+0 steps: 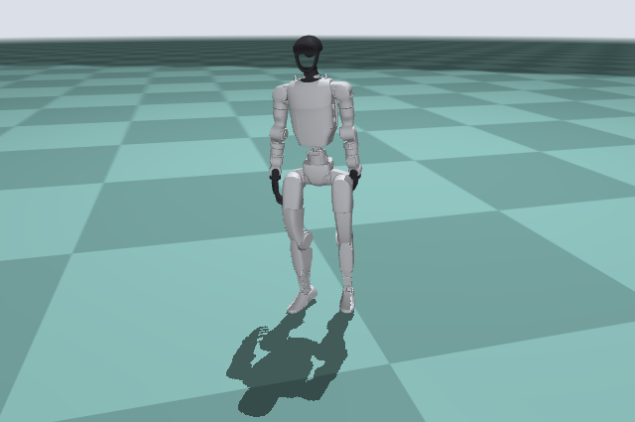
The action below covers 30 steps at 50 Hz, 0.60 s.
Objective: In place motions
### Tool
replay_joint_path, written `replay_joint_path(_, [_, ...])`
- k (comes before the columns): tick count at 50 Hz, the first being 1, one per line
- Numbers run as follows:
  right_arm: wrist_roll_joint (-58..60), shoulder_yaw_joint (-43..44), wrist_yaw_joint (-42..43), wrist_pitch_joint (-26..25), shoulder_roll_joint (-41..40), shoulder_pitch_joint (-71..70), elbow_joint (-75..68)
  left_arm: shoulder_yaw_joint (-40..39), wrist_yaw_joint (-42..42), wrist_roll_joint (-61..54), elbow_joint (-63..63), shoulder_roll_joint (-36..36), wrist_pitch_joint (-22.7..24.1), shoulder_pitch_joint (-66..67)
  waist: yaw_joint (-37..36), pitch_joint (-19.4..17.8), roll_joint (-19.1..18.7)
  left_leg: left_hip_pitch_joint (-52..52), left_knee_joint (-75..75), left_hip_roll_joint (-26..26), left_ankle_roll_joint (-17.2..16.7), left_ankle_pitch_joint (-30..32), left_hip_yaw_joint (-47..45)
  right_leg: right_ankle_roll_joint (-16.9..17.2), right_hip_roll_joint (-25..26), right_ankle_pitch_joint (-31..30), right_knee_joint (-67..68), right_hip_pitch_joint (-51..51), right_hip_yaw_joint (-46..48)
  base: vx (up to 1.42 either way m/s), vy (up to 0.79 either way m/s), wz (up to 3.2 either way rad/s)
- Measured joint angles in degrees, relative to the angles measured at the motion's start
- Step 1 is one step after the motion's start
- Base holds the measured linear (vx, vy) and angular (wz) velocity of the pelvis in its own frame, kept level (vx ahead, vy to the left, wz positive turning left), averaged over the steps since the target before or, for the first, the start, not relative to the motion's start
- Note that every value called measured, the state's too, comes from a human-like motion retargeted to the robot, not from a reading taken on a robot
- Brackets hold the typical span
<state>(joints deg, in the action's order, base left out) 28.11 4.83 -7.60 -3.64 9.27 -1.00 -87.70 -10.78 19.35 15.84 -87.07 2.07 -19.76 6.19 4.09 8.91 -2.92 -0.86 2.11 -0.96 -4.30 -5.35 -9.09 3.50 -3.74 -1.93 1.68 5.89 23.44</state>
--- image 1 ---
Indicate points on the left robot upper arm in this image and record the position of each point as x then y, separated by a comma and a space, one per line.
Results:
343, 92

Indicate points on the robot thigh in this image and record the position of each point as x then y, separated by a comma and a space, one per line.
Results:
342, 204
293, 209

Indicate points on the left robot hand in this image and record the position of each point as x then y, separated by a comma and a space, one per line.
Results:
353, 176

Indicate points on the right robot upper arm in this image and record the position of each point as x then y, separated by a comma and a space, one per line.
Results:
280, 112

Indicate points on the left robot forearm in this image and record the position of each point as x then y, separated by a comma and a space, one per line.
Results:
351, 154

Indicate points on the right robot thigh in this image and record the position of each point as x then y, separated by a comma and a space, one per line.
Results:
293, 209

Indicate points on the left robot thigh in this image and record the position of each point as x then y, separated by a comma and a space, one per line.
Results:
342, 204

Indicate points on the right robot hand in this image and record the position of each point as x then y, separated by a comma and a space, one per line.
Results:
275, 186

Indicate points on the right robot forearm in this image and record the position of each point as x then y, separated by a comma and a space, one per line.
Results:
276, 155

